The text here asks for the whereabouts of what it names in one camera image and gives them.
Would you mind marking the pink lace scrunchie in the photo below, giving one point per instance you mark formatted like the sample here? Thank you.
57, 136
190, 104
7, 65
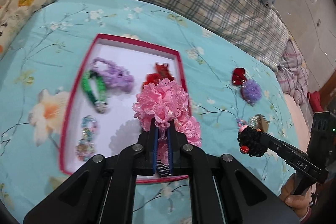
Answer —
162, 100

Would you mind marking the pink plaid quilt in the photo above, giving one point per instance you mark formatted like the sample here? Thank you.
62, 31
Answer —
294, 71

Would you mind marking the tan hair claw clip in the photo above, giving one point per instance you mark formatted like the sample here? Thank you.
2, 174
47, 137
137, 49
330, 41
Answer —
262, 123

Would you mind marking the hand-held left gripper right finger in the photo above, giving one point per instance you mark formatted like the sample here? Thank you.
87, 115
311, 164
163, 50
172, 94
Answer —
170, 145

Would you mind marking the small red hair clip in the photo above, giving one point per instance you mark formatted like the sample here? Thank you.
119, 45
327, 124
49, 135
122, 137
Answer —
238, 76

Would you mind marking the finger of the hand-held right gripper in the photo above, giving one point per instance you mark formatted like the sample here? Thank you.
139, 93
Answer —
278, 145

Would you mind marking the red shallow cardboard box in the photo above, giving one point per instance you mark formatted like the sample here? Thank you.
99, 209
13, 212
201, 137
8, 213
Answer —
126, 56

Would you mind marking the purple mesh scrunchie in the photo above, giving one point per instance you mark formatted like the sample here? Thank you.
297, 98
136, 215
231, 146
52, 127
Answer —
250, 91

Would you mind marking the pale pink sheet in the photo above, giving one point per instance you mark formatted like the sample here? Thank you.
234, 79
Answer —
299, 121

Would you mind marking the red cloth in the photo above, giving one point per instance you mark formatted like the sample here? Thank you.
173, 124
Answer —
316, 100

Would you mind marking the person's right hand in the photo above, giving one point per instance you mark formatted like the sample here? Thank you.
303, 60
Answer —
292, 200

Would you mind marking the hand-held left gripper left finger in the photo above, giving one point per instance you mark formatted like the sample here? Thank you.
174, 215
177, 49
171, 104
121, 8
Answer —
155, 142

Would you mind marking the black beaded hair accessory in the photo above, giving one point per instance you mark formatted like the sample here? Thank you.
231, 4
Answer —
252, 141

